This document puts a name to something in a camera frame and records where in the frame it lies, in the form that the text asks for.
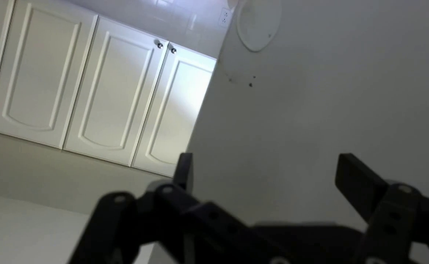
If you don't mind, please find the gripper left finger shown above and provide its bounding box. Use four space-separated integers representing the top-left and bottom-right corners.
68 153 273 264

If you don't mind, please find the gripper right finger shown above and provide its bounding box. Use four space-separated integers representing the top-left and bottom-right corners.
335 153 429 264

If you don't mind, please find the white kitchen cabinet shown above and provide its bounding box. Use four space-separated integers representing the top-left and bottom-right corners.
0 0 217 178

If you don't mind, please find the white round wall fitting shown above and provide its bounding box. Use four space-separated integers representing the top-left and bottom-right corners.
235 0 283 53

